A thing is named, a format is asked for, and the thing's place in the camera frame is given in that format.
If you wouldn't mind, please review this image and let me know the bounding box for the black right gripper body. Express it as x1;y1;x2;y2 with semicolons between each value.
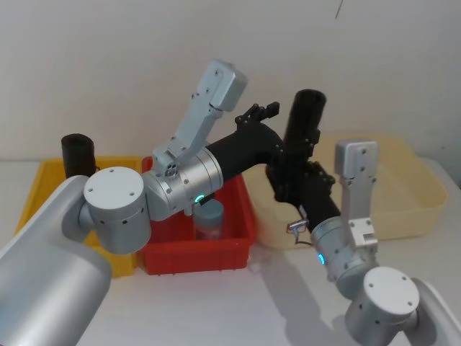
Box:
272;168;342;232

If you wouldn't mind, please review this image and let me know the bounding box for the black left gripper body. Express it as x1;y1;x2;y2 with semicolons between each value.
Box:
207;119;286;184

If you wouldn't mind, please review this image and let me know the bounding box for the clear jar with blue lid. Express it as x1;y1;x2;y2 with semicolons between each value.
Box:
193;199;226;241

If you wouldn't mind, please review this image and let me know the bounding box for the cream plastic bin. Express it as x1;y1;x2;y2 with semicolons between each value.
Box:
248;131;449;250

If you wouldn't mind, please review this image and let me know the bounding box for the red plastic bin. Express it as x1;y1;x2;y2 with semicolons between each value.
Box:
135;155;259;277

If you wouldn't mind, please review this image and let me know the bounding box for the short black cylinder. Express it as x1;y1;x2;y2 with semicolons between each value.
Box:
60;133;97;180

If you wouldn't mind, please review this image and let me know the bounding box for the yellow plastic bin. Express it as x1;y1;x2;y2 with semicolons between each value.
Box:
13;155;142;278

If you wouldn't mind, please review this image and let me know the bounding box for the thin cable with silver plug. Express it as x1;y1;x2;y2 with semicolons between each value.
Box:
286;207;313;247

